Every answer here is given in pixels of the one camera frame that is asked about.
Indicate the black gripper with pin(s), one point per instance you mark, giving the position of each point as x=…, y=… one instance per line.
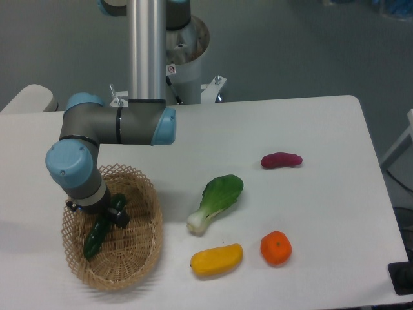
x=99, y=203

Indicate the dark green cucumber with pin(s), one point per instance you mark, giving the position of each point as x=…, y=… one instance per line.
x=101, y=228

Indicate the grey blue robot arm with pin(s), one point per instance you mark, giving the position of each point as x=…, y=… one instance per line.
x=146, y=120

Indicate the woven wicker basket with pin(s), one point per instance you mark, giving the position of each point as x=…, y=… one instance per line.
x=126, y=255

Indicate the green bok choy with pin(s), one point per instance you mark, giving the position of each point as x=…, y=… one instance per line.
x=218, y=195

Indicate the yellow mango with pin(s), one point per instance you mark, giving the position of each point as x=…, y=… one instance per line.
x=218, y=260

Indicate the white chair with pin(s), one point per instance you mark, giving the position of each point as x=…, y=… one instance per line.
x=33, y=98

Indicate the orange tangerine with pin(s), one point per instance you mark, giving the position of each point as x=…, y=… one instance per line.
x=275, y=248

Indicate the purple sweet potato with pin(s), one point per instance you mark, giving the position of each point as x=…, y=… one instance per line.
x=280, y=159

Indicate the black device at table edge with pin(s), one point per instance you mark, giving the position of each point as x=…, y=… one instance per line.
x=401, y=277

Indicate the blue object top right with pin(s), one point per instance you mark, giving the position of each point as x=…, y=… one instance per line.
x=396, y=9

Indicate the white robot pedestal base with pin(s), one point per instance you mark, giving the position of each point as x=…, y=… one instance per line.
x=187, y=74

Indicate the white furniture frame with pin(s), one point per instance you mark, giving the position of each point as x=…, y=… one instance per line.
x=398, y=147

